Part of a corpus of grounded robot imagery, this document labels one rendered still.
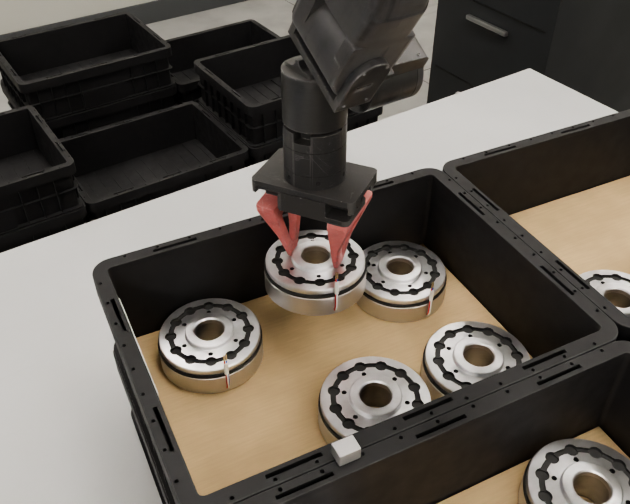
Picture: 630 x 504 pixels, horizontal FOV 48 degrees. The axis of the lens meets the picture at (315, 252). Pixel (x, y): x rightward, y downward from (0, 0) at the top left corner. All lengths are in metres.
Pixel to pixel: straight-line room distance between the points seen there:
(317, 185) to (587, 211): 0.45
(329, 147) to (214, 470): 0.30
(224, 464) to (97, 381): 0.30
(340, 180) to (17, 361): 0.51
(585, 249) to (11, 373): 0.72
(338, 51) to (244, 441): 0.36
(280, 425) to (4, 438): 0.35
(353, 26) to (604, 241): 0.53
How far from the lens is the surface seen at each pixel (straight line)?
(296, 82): 0.59
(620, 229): 0.97
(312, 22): 0.55
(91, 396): 0.91
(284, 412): 0.69
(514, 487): 0.67
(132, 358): 0.62
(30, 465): 0.87
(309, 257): 0.74
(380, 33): 0.51
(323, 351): 0.74
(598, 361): 0.65
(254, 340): 0.71
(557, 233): 0.94
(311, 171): 0.63
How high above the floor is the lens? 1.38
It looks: 40 degrees down
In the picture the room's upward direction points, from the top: straight up
